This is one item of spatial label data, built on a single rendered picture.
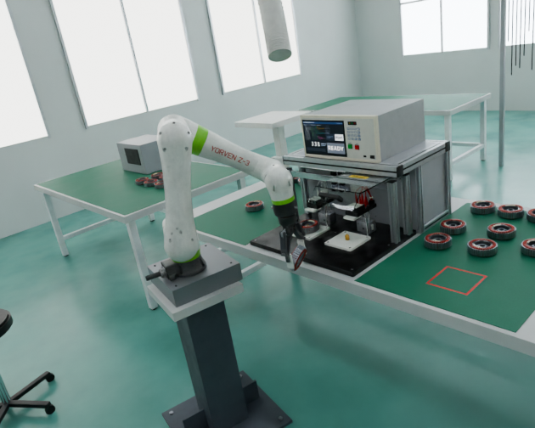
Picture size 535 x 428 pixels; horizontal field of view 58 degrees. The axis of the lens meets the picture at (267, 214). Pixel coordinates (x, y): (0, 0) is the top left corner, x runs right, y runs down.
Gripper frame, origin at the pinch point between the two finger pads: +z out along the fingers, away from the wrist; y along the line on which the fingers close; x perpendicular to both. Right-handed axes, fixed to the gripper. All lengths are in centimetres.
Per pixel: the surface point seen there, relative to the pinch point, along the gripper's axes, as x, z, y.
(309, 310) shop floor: -46, 86, -73
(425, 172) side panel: 41, -14, -56
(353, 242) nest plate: 14.4, 7.0, -26.5
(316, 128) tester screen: -6, -40, -51
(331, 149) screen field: 2, -30, -48
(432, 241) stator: 47, 8, -32
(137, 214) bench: -147, 7, -51
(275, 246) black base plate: -21.3, 6.0, -17.6
